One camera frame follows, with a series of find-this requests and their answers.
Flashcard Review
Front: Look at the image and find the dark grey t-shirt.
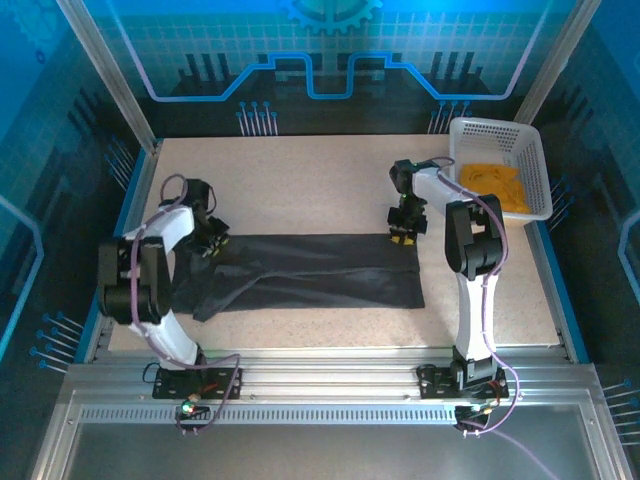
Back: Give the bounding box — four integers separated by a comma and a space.
172, 232, 426, 324

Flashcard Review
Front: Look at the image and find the orange t-shirt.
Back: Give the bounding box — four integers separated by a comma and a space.
458, 162, 533, 215

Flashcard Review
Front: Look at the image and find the white perforated plastic basket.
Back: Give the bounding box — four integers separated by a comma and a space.
448, 116, 555, 223

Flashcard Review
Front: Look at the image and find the small LED circuit board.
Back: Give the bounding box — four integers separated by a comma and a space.
453, 402, 494, 426
174, 397, 211, 421

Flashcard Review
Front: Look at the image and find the slotted aluminium strip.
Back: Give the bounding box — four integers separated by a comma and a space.
77, 403, 461, 426

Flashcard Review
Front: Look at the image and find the blue table edge strip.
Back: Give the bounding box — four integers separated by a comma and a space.
535, 219, 591, 365

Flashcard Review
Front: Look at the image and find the grey metal panel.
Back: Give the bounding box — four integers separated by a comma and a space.
59, 405, 609, 480

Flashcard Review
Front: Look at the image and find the aluminium side rail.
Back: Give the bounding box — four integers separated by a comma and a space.
527, 222, 579, 362
92, 139, 165, 362

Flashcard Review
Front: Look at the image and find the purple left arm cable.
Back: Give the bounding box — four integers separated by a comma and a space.
128, 173, 244, 437

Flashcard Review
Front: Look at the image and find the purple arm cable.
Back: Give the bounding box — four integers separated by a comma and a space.
422, 155, 564, 480
128, 173, 244, 437

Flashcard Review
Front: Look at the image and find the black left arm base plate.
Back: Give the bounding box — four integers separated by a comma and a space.
152, 367, 244, 401

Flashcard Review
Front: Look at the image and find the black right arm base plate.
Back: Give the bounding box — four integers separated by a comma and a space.
417, 364, 510, 401

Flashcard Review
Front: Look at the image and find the aluminium mounting rail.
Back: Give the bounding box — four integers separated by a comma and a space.
69, 347, 599, 404

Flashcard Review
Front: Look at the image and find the aluminium frame post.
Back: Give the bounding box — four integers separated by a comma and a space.
513, 0, 604, 126
53, 0, 164, 154

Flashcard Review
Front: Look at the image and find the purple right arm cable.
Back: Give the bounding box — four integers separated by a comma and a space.
422, 155, 564, 480

